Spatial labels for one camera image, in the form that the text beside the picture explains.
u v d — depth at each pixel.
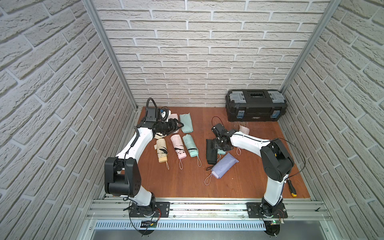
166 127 0.74
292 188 0.80
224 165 0.87
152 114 0.68
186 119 1.10
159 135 0.74
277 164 0.49
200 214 0.73
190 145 0.95
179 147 0.94
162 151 0.90
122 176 0.43
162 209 0.73
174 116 1.11
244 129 1.03
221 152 0.92
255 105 1.00
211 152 0.91
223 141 0.69
